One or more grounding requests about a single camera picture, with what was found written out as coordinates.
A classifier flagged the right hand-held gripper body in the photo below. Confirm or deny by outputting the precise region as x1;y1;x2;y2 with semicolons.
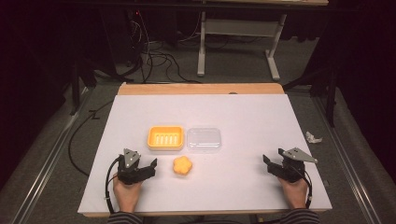
274;147;318;184

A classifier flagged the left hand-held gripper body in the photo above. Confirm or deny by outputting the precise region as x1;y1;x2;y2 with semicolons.
116;147;151;186

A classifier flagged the yellow soap dish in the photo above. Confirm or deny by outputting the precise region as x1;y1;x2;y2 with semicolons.
147;125;186;152

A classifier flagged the yellow flower-shaped soap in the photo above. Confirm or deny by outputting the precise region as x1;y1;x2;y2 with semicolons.
172;155;193;176

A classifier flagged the person's left hand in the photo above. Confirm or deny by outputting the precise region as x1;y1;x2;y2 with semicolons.
112;173;144;215

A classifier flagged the person's right hand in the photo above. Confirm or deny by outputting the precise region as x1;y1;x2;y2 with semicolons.
277;176;309;210

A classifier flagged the crumpled white paper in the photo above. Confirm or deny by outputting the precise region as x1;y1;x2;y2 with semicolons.
304;131;323;145

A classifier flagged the clear plastic lid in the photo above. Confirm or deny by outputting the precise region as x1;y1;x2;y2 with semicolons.
186;126;223;153

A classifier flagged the white table mat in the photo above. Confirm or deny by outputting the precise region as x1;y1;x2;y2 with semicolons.
78;93;332;216

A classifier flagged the dark metal stand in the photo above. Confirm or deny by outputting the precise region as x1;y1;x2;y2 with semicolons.
68;55;98;117
282;62;341;129

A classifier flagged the wooden table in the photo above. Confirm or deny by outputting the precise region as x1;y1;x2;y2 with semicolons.
81;81;326;218

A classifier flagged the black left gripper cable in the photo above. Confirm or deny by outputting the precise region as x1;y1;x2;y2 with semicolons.
104;154;123;215

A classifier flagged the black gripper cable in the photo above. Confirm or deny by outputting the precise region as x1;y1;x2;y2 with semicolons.
104;154;123;215
302;170;314;209

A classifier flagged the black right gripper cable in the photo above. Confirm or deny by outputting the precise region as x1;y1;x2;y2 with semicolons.
302;170;314;209

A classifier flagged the metal floor rail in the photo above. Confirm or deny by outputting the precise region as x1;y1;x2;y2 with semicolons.
312;92;376;224
10;87;92;224

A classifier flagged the black floor cable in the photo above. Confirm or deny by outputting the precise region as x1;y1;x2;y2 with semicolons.
67;99;115;177

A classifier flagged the tangle of black floor cables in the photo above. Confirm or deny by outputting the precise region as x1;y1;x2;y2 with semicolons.
122;8;202;85

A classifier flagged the white desk frame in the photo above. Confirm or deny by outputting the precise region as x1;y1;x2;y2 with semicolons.
196;0;330;82

